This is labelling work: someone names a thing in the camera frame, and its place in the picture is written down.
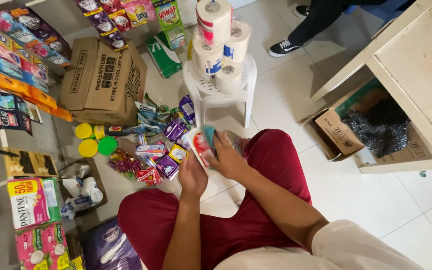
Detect teal sachet packet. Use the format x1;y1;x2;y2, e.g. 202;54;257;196
201;124;219;149

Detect person's right hand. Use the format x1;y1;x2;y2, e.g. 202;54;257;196
203;129;250;181

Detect dark purple softener sachet strip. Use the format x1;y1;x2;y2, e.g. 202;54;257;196
9;5;72;68

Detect green white carton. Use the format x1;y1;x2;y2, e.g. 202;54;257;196
145;31;183;79

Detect open brown cardboard box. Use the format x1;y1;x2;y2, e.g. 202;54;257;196
305;77;432;163

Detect heap of mixed sachets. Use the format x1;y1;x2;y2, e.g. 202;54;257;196
107;92;192;187

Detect plain white toilet paper roll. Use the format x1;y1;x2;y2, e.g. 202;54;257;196
215;62;243;95

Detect red-print toilet paper roll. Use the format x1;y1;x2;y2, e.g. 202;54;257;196
196;0;235;46

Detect green round lid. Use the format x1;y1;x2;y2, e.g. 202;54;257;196
98;136;119;156

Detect large brown cardboard box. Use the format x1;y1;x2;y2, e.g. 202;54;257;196
59;37;148;127

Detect green detergent sachet strip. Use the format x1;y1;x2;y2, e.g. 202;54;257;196
152;0;187;50

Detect person's red trousers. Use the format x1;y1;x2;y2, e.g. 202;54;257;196
118;128;313;270

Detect purple gold sachet strip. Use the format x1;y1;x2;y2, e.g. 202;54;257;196
74;0;129;53

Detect pink green shampoo sachet card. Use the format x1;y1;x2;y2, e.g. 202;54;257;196
7;177;62;230

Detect white wooden table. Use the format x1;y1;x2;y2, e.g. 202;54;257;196
310;0;432;175

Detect pink coconut-print sachet card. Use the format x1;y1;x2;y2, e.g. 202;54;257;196
15;222;71;270

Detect blue chair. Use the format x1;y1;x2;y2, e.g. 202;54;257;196
343;0;415;28

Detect yellow round lid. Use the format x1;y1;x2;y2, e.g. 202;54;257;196
75;123;94;140
78;139;99;158

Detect heap of steel scourers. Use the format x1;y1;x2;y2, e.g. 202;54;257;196
341;98;411;159

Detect clear red-print plastic packet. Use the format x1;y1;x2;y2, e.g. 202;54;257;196
223;130;251;156

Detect purple white packet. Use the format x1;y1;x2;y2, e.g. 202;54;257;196
179;94;196;125

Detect blue-print toilet paper roll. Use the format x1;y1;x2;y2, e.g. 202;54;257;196
223;20;252;64

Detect blue-label toilet paper roll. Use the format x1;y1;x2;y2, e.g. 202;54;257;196
192;35;224;76

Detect orange sachet strip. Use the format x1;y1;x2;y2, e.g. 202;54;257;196
0;70;73;122

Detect pink yellow sachet strip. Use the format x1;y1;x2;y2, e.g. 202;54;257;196
121;0;157;28

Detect person's left hand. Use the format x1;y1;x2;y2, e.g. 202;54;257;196
177;151;209;199

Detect pink blue sachet strips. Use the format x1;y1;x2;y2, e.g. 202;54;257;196
0;11;50;93

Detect dark bottle with yellow cap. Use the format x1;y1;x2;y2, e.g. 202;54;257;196
94;125;133;140

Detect dark blue shampoo sachet strip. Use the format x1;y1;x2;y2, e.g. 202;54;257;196
0;87;43;136

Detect white plastic stool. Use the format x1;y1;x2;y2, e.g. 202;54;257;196
182;53;258;129

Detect gold black sachet card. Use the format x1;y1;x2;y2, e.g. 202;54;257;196
4;149;59;178

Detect large purple pad pack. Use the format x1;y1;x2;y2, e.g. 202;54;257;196
80;217;144;270

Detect white red sachet strip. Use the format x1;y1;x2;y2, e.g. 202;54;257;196
185;127;217;169

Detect tray of white blue packets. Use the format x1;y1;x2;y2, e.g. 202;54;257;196
58;157;108;220

